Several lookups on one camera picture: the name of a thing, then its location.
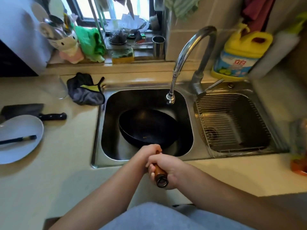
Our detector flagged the stainless steel double sink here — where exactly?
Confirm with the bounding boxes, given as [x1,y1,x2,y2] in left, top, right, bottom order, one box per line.
[91,80,289,169]

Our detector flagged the bright green cloth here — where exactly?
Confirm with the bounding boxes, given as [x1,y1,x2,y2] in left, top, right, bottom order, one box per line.
[75,26,106,63]

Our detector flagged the yellow green sponge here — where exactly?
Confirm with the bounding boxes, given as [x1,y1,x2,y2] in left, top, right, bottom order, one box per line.
[111,47,135,64]

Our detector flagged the dark grey cloth yellow trim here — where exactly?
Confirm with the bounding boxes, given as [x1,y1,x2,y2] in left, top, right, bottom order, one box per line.
[66,72,106,106]

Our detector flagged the green striped towel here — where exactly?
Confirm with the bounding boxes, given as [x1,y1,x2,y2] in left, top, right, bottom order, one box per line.
[164,0,204,21]

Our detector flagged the hanging scissors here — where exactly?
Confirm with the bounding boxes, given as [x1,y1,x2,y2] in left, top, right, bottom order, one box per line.
[124,0,135,21]

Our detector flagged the dark chopsticks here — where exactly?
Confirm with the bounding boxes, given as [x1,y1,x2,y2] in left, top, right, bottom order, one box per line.
[0,134,38,145]

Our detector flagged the window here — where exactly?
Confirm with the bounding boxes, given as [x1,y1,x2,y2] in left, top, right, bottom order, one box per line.
[60,0,165,28]

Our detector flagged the person's left forearm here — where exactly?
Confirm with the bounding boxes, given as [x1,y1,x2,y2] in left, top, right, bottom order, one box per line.
[49,163,147,230]

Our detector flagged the chrome gooseneck faucet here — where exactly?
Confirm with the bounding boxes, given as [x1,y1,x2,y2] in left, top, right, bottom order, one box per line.
[166,26,225,105]

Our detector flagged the person's right hand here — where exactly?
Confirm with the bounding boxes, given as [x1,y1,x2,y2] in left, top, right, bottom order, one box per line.
[146,153,187,190]

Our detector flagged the clear drinking glass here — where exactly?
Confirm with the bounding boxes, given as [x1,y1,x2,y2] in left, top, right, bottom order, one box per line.
[40,74,69,100]

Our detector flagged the small white rice paddle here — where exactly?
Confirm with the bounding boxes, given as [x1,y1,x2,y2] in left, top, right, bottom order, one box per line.
[31,2,49,22]

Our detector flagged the steel wool scrubber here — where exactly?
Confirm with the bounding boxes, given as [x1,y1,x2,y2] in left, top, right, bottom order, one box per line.
[109,30,128,46]

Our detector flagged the white spray bottle green top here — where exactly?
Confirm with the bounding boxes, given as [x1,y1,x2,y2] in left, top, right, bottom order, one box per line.
[248,11,307,80]

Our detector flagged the colourful snack packets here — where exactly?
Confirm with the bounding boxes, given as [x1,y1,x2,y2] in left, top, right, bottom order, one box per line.
[288,117,307,177]

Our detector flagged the steel wire sink rack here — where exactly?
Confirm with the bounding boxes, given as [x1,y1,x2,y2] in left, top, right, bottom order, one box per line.
[193,93,275,154]

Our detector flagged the black wok wooden handle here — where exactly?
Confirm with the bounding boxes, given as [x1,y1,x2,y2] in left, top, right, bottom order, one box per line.
[118,109,179,189]

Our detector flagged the pale blue plate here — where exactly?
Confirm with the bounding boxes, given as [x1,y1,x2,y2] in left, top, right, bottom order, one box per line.
[0,114,44,165]

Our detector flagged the white plastic bag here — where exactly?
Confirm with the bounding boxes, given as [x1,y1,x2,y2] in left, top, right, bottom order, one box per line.
[105,13,150,34]

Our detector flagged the cleaver black handle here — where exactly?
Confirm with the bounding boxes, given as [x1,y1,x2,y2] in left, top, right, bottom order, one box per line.
[0,103,67,123]

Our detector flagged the cat-shaped utensil holder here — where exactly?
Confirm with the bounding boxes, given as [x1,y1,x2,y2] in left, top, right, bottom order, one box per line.
[47,28,85,65]

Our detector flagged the large white rice paddle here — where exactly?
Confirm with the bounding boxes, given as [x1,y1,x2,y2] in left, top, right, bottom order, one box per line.
[49,0,65,20]

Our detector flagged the bunch of metal spoons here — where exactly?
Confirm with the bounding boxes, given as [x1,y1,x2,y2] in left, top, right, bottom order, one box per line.
[38,13,74,41]

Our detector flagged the steel cup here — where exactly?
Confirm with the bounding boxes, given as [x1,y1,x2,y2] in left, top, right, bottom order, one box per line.
[152,35,166,58]

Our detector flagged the person's right forearm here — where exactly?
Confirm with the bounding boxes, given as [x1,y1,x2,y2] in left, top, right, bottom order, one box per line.
[180,163,307,230]

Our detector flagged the person's left hand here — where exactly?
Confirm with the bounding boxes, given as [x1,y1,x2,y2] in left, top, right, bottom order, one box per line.
[130,144,163,174]

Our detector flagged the dark hanging cup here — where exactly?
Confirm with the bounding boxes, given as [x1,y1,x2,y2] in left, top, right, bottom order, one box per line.
[148,13,161,32]

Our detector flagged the yellow detergent jug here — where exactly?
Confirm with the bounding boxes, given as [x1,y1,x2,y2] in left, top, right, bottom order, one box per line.
[210,22,274,82]

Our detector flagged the white black microwave oven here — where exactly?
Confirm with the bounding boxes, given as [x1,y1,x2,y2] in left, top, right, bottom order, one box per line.
[0,0,54,78]

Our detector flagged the grey shirt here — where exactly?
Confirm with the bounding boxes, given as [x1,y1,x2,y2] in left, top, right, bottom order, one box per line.
[99,202,255,230]

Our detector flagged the maroon hanging cloth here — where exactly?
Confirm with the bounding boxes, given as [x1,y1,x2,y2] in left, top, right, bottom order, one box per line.
[240,0,277,34]

